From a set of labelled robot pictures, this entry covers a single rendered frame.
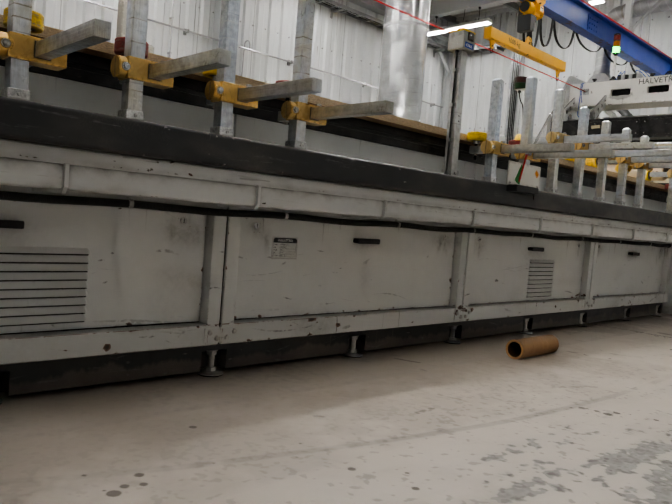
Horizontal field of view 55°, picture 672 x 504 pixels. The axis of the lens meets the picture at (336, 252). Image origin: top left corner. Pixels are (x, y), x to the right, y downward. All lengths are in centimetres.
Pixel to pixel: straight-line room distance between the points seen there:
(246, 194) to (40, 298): 58
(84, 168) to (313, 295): 101
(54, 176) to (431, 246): 166
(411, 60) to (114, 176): 566
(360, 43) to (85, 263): 1097
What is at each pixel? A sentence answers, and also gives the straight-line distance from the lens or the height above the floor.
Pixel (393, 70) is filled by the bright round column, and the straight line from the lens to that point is 698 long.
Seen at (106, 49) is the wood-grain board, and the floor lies 88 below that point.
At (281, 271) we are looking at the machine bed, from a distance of 214.
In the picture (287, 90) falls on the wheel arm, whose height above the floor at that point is 80.
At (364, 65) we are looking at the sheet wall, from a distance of 1250.
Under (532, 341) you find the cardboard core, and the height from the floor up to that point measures 7.
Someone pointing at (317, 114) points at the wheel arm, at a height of 80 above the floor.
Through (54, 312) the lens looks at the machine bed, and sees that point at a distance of 178.
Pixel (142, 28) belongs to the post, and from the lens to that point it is 161.
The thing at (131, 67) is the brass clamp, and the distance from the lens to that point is 157.
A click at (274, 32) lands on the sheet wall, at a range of 1114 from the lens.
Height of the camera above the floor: 51
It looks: 3 degrees down
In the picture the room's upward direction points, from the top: 5 degrees clockwise
